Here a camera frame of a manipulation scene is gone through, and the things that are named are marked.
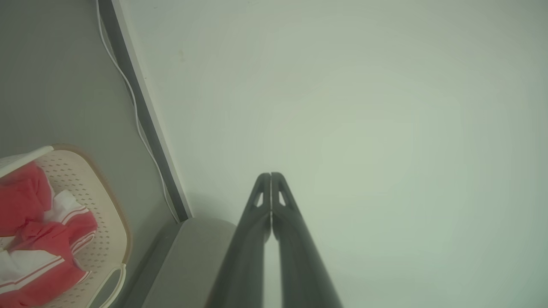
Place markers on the dark grey skirting board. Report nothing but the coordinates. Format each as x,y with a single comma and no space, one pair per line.
147,115

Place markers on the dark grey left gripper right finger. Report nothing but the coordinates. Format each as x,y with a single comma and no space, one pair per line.
299,265

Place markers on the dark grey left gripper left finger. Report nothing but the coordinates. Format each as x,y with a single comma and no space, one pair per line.
244,256

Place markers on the cream perforated plastic laundry basket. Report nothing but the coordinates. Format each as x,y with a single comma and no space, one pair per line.
100,214

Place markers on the red and white garment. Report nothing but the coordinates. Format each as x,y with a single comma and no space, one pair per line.
40,244

